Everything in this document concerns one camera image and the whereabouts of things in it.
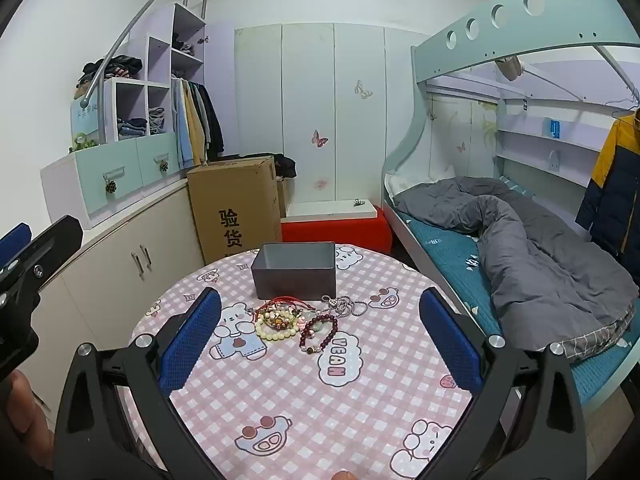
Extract purple stair shelf unit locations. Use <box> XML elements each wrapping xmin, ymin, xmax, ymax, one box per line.
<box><xmin>70</xmin><ymin>2</ymin><xmax>211</xmax><ymax>161</ymax></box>

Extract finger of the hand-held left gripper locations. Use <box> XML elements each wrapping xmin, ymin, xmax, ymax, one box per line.
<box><xmin>0</xmin><ymin>215</ymin><xmax>84</xmax><ymax>297</ymax></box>
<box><xmin>0</xmin><ymin>223</ymin><xmax>32</xmax><ymax>267</ymax></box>

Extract folded blue jeans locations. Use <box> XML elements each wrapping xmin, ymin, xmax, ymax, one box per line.
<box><xmin>117</xmin><ymin>117</ymin><xmax>149</xmax><ymax>139</ymax></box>

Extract grey metal handrail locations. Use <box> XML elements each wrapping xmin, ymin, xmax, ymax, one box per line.
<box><xmin>84</xmin><ymin>0</ymin><xmax>212</xmax><ymax>145</ymax></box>

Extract dark clothes pile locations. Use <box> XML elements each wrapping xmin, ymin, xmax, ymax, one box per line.
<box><xmin>75</xmin><ymin>56</ymin><xmax>144</xmax><ymax>100</ymax></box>

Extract large mint drawer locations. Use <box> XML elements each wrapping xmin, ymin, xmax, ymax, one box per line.
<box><xmin>75</xmin><ymin>139</ymin><xmax>145</xmax><ymax>217</ymax></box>

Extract cream bead bracelet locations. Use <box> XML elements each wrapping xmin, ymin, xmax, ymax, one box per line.
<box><xmin>254</xmin><ymin>310</ymin><xmax>302</xmax><ymax>344</ymax></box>

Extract yellow navy jacket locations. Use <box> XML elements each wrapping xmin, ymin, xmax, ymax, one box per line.
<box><xmin>575</xmin><ymin>110</ymin><xmax>640</xmax><ymax>272</ymax></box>

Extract white board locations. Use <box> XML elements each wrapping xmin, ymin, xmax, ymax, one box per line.
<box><xmin>281</xmin><ymin>199</ymin><xmax>379</xmax><ymax>222</ymax></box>

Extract yellow hanging jacket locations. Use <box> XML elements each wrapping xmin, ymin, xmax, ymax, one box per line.
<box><xmin>184</xmin><ymin>80</ymin><xmax>210</xmax><ymax>165</ymax></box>

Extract dark red bead bracelet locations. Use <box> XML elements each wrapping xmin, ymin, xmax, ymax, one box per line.
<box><xmin>298</xmin><ymin>316</ymin><xmax>339</xmax><ymax>354</ymax></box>

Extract tall cardboard box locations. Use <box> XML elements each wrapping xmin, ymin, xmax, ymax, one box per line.
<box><xmin>186</xmin><ymin>156</ymin><xmax>284</xmax><ymax>265</ymax></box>

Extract green plant decoration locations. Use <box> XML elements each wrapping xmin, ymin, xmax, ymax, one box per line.
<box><xmin>71</xmin><ymin>132</ymin><xmax>99</xmax><ymax>154</ymax></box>

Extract mint bunk bed frame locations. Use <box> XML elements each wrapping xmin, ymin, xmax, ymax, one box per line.
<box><xmin>382</xmin><ymin>0</ymin><xmax>640</xmax><ymax>413</ymax></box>

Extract red string bracelet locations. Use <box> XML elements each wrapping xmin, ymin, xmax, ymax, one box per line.
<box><xmin>256</xmin><ymin>295</ymin><xmax>314</xmax><ymax>322</ymax></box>

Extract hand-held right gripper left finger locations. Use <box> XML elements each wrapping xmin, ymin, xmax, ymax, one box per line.
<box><xmin>52</xmin><ymin>287</ymin><xmax>222</xmax><ymax>480</ymax></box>

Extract red storage bench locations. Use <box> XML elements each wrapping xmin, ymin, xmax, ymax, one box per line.
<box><xmin>280</xmin><ymin>205</ymin><xmax>392</xmax><ymax>257</ymax></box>

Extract teal bed sheet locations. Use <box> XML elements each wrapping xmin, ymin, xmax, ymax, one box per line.
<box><xmin>406</xmin><ymin>175</ymin><xmax>640</xmax><ymax>411</ymax></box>

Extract beige cabinet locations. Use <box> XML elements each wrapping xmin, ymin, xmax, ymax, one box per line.
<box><xmin>27</xmin><ymin>179</ymin><xmax>212</xmax><ymax>413</ymax></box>

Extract white wardrobe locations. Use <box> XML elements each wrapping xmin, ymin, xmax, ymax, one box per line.
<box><xmin>234</xmin><ymin>22</ymin><xmax>427</xmax><ymax>211</ymax></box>

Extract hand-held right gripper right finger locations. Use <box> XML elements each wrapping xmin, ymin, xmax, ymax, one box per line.
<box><xmin>419</xmin><ymin>287</ymin><xmax>601</xmax><ymax>480</ymax></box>

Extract white pillow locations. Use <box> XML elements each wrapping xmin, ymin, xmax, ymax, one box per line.
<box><xmin>385</xmin><ymin>167</ymin><xmax>457</xmax><ymax>197</ymax></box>

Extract grey duvet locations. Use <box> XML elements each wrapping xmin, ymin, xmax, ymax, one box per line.
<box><xmin>395</xmin><ymin>176</ymin><xmax>639</xmax><ymax>356</ymax></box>

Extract person's left hand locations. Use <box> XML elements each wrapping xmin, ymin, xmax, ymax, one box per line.
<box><xmin>9</xmin><ymin>369</ymin><xmax>54</xmax><ymax>470</ymax></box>

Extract grey checked cloth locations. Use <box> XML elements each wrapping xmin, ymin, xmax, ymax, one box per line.
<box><xmin>554</xmin><ymin>310</ymin><xmax>635</xmax><ymax>362</ymax></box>

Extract small mint drawer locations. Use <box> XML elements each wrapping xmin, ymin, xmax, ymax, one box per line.
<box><xmin>136</xmin><ymin>132</ymin><xmax>182</xmax><ymax>187</ymax></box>

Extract pink checked bear tablecloth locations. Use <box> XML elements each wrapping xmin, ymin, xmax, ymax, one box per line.
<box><xmin>129</xmin><ymin>242</ymin><xmax>474</xmax><ymax>480</ymax></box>

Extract grey metal box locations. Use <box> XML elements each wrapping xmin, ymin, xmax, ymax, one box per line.
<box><xmin>251</xmin><ymin>242</ymin><xmax>337</xmax><ymax>302</ymax></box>

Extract black hanging coat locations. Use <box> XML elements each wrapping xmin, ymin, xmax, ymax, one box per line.
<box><xmin>196</xmin><ymin>82</ymin><xmax>226</xmax><ymax>161</ymax></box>

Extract silver chain necklace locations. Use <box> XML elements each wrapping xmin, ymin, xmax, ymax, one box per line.
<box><xmin>320</xmin><ymin>293</ymin><xmax>369</xmax><ymax>319</ymax></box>

